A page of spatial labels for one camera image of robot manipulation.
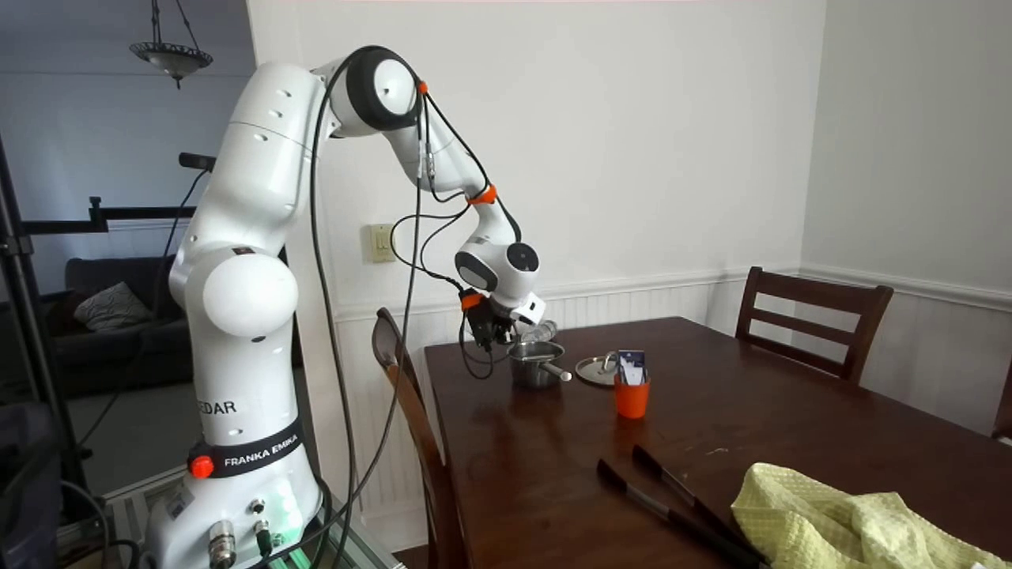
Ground dark sofa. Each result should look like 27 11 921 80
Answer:
44 255 192 399

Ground hanging ceiling lamp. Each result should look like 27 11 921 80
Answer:
128 0 215 86

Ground grey metal pot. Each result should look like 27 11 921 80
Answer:
513 341 571 393

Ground black tripod stand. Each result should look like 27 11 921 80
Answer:
0 136 203 569

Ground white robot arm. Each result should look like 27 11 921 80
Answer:
151 45 545 569

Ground grey sofa pillow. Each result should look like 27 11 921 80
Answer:
72 282 151 333

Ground black tongs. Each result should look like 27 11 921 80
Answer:
595 446 769 569

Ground dark wooden chair left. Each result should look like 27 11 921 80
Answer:
369 306 469 569

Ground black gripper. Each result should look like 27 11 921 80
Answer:
469 306 513 350

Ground dark wooden chair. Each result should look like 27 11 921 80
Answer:
369 306 469 569
734 267 892 386

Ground dark wooden chair right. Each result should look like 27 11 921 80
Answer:
734 267 892 386

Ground green and white cloth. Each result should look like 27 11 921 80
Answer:
729 463 1012 569

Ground orange cup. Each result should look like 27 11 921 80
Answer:
613 350 651 420

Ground wall outlet plate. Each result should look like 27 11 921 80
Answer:
361 223 392 267

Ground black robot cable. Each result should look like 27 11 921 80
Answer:
305 62 528 569

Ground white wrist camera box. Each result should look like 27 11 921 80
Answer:
509 294 548 327

